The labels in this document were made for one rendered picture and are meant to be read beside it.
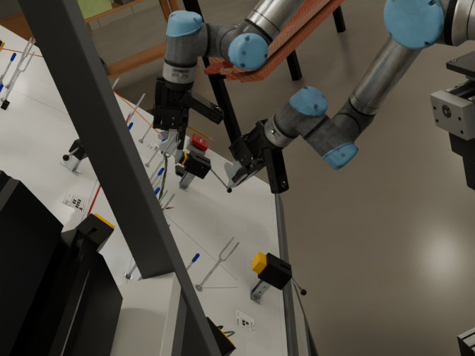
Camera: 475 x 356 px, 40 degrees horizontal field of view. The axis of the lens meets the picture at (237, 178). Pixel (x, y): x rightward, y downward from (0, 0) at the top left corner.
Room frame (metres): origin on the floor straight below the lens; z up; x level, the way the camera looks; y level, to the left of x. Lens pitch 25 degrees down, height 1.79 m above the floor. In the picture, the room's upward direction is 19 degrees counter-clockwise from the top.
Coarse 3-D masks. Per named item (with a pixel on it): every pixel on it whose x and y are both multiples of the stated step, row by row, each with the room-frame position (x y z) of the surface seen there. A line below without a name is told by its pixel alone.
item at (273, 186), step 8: (264, 152) 1.43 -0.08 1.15; (272, 152) 1.42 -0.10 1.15; (280, 152) 1.44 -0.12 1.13; (272, 160) 1.41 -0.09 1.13; (280, 160) 1.43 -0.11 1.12; (272, 168) 1.41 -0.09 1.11; (280, 168) 1.42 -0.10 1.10; (272, 176) 1.40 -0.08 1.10; (280, 176) 1.41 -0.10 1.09; (272, 184) 1.40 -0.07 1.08; (280, 184) 1.40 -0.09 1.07; (272, 192) 1.40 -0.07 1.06; (280, 192) 1.39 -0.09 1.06
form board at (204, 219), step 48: (0, 96) 1.50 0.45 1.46; (48, 96) 1.62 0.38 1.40; (0, 144) 1.31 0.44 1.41; (48, 144) 1.40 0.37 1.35; (144, 144) 1.63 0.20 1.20; (48, 192) 1.22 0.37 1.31; (192, 192) 1.51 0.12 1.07; (240, 192) 1.64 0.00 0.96; (192, 240) 1.30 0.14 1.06; (240, 240) 1.40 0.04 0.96; (240, 288) 1.20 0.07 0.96; (240, 336) 1.05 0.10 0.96
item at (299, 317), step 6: (294, 288) 1.74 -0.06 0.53; (294, 294) 1.70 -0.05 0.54; (294, 300) 1.65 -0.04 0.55; (294, 306) 1.61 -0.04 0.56; (294, 312) 1.57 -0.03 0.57; (300, 312) 1.70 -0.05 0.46; (300, 318) 1.66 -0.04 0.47; (300, 324) 1.61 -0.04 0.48; (300, 330) 1.57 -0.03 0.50; (300, 336) 1.53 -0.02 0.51; (300, 342) 1.50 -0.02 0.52; (306, 342) 1.61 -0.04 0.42; (300, 348) 1.46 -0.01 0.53; (306, 348) 1.56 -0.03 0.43; (300, 354) 1.42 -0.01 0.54; (306, 354) 1.53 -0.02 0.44
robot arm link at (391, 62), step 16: (384, 48) 1.35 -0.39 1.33; (400, 48) 1.31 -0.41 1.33; (384, 64) 1.34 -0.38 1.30; (400, 64) 1.32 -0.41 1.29; (368, 80) 1.37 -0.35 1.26; (384, 80) 1.34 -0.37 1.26; (352, 96) 1.42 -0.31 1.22; (368, 96) 1.37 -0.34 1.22; (384, 96) 1.36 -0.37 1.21; (352, 112) 1.41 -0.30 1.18; (368, 112) 1.39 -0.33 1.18
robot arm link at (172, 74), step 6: (168, 66) 1.45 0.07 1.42; (174, 66) 1.44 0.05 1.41; (168, 72) 1.45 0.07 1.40; (174, 72) 1.45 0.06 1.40; (180, 72) 1.44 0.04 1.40; (186, 72) 1.45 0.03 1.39; (192, 72) 1.45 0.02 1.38; (168, 78) 1.45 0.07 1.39; (174, 78) 1.45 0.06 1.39; (180, 78) 1.44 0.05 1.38; (186, 78) 1.45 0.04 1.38; (192, 78) 1.46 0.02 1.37; (180, 84) 1.45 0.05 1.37; (186, 84) 1.46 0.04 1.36
